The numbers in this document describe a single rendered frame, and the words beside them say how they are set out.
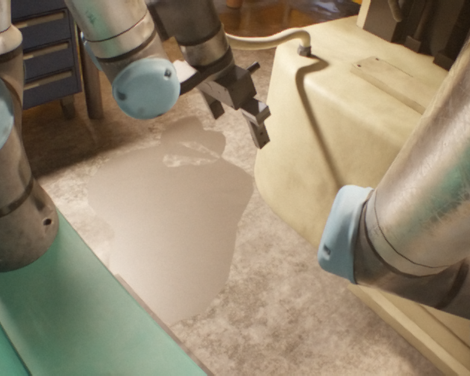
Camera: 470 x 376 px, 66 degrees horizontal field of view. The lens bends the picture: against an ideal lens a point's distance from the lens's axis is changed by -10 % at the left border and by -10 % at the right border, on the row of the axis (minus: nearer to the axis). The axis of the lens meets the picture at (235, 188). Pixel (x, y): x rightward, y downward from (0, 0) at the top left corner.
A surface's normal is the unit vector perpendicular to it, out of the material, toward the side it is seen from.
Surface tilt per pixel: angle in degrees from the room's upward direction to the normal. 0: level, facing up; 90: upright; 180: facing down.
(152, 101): 90
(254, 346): 0
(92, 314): 0
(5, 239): 72
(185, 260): 0
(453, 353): 90
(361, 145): 90
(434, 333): 90
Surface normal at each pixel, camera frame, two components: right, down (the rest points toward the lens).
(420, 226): -0.81, 0.54
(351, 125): -0.75, 0.40
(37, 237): 0.89, 0.14
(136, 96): 0.36, 0.69
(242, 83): 0.62, 0.50
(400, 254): -0.58, 0.74
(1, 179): 0.81, 0.47
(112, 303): 0.11, -0.71
